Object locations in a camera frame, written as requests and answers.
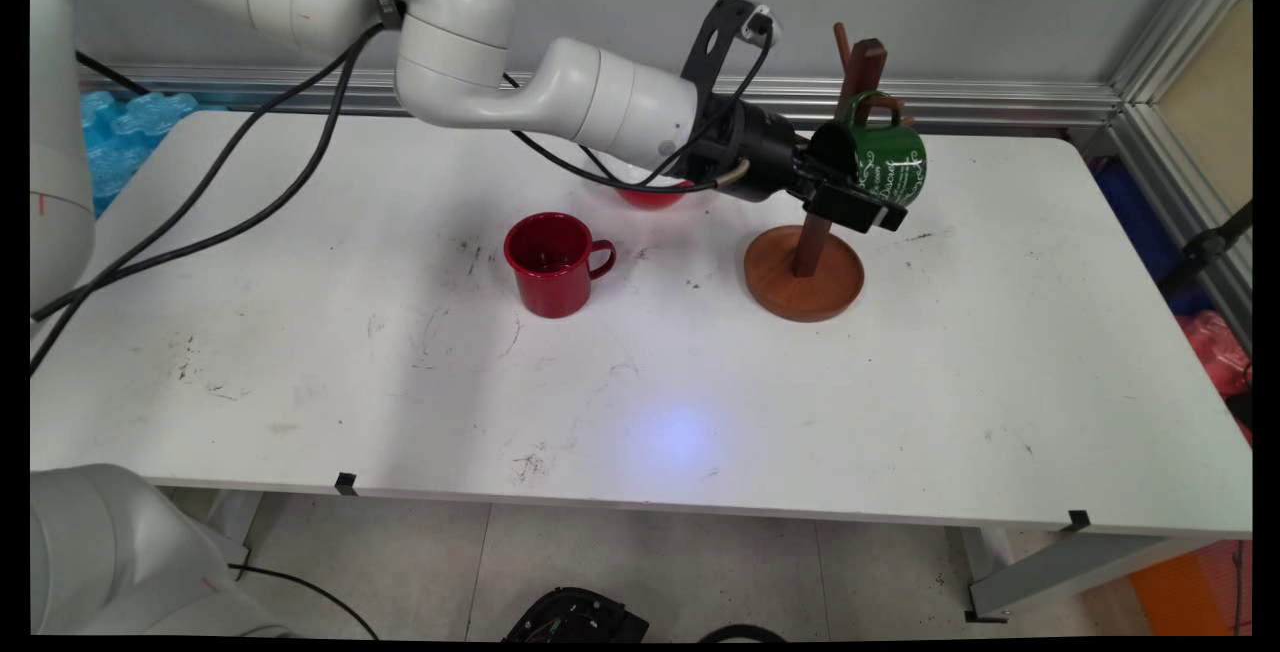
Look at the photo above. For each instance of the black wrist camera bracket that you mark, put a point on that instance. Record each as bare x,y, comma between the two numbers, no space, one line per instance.
715,37

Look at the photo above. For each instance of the brown wooden mug tree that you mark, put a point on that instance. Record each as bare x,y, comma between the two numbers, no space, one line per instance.
800,292

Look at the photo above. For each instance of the beige board panel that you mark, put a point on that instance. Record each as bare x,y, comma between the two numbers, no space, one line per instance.
1215,102

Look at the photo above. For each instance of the aluminium frame post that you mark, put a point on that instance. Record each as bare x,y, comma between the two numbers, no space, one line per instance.
1190,17

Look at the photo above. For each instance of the aluminium frame rail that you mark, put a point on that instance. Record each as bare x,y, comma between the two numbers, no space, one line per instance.
900,100
1190,202

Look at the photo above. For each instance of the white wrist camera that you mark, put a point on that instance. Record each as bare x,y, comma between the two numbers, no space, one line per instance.
763,24

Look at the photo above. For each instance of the red bowl with white inside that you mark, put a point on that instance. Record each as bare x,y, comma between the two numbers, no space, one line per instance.
650,198

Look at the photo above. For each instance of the blue bubble wrap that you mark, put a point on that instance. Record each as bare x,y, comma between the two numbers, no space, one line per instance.
130,132

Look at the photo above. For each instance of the small black table clip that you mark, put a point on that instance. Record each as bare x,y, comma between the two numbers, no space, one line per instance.
346,483
1078,520

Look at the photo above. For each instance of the green mug with white script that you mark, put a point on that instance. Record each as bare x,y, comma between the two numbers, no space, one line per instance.
890,167

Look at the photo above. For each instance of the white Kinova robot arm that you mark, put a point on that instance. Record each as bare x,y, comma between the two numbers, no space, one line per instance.
600,102

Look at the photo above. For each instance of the dark blue plastic sheet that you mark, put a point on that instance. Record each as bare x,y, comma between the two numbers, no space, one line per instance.
1140,222

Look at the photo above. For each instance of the red enamel mug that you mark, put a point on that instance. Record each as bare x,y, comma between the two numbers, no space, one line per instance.
550,282

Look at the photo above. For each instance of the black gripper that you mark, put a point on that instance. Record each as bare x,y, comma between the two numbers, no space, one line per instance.
750,152

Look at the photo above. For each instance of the grey table leg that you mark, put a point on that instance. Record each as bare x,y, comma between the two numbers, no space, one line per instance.
235,527
1060,572

